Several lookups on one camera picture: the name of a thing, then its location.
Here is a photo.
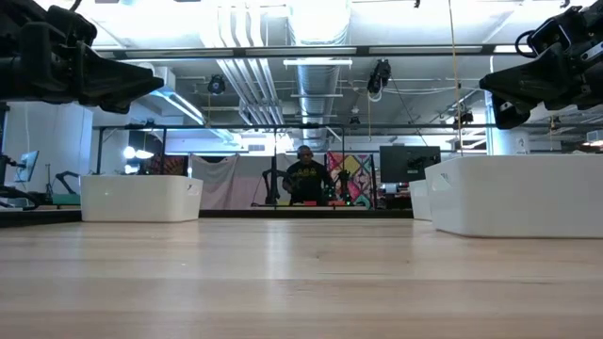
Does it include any black overhead crossbar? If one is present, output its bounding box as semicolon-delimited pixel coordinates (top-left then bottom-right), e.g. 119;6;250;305
91;43;536;61

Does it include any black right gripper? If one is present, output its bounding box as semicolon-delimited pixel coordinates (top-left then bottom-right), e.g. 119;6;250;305
479;0;603;131

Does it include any dark red patterned tapestry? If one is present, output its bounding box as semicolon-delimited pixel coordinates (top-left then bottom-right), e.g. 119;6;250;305
140;153;189;178

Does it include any yellow hanging cord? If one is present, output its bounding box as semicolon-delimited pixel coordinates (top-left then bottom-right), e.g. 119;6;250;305
447;0;465;156

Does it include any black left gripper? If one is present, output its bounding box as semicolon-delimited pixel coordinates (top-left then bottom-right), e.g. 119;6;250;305
0;0;165;115

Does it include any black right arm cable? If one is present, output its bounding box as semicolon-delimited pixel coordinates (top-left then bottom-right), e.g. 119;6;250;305
513;28;541;59

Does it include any teal background bench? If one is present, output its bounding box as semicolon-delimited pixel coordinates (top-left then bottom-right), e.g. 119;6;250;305
50;191;82;207

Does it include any small tilted monitor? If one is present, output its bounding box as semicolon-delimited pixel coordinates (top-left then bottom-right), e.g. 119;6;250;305
13;150;41;184

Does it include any colourful patterned tapestry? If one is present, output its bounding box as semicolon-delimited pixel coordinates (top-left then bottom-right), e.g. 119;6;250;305
325;150;378;209

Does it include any black ceiling cable reel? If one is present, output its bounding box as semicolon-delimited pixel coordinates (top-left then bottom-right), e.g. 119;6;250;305
206;73;227;96
366;58;393;103
452;108;475;131

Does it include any white plastic basket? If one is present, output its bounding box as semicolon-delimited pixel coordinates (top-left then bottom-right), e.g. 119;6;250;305
424;153;603;239
408;178;432;221
79;174;204;223

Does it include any black background workstation frame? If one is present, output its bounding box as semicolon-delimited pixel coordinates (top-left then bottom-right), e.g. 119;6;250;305
92;122;603;211

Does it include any black computer monitor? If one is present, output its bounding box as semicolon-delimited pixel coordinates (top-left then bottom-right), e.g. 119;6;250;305
379;144;443;185

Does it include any white building pillar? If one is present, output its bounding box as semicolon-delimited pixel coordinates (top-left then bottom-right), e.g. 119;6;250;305
484;89;531;155

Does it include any grey cloth curtain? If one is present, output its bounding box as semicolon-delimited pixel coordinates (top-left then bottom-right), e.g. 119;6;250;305
189;153;327;211

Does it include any black aluminium table frame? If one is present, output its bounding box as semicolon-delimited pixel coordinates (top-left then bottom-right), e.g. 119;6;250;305
0;208;415;227

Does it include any silver ventilation duct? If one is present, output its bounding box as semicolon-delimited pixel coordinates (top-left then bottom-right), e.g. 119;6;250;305
287;0;352;151

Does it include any person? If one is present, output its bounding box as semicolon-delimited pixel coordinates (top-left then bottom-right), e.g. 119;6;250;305
282;144;334;207

